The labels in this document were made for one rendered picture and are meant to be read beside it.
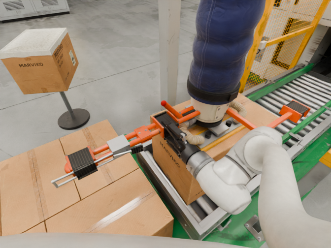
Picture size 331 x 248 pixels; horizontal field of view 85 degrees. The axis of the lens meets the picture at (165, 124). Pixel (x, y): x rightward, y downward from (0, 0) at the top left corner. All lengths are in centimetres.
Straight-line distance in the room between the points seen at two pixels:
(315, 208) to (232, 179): 164
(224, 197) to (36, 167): 129
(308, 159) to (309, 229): 227
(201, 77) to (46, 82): 160
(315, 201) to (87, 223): 189
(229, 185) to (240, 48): 44
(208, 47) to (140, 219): 93
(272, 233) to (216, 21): 55
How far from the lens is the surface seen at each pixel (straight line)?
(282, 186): 35
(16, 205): 145
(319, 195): 227
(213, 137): 90
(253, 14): 67
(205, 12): 67
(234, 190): 57
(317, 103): 233
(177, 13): 182
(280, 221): 27
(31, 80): 209
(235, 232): 177
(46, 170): 150
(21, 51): 197
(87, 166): 66
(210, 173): 59
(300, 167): 238
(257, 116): 113
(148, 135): 71
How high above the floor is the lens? 163
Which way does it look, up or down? 44 degrees down
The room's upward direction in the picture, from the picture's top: straight up
